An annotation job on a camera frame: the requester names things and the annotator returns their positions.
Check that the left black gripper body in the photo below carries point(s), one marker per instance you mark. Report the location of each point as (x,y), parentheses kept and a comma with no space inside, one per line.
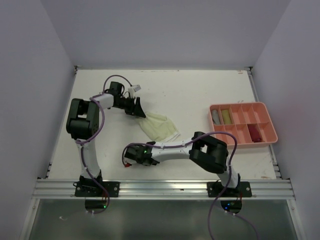
(127,105)

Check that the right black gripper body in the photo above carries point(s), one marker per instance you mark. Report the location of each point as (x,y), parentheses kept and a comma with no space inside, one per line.
(141,160)

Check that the pale green underwear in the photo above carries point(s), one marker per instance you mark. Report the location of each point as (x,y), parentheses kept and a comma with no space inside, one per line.
(158,128)

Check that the grey and cream underwear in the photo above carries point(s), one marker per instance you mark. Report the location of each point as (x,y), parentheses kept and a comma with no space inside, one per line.
(215,117)

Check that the olive and cream underwear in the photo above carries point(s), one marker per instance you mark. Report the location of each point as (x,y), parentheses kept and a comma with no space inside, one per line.
(226,117)

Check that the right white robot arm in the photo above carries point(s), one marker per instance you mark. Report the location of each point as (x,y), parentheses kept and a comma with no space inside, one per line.
(212,151)

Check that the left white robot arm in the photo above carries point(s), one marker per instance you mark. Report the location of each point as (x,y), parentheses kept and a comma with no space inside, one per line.
(86,119)

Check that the dark red rolled underwear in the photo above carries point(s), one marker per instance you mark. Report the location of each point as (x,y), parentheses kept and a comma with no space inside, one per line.
(254,133)

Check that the pink divided tray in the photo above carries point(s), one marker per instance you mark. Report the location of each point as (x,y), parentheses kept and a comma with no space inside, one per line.
(242,115)

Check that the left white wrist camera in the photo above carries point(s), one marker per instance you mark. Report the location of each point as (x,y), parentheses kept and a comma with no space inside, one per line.
(133,89)

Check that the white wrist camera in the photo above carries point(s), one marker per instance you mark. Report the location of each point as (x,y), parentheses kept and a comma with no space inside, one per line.
(128,164)
(133,89)

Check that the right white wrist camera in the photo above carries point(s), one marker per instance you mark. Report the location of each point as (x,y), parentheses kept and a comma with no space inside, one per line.
(128,164)

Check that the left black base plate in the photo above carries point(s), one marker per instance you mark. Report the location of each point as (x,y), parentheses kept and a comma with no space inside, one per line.
(93,190)

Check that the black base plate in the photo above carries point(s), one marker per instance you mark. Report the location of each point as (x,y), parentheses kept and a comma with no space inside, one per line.
(243,189)
(93,190)

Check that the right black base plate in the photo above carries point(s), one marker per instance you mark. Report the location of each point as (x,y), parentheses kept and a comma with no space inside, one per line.
(243,189)

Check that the aluminium mounting rail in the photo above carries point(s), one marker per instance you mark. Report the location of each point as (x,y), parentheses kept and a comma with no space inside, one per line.
(167,190)

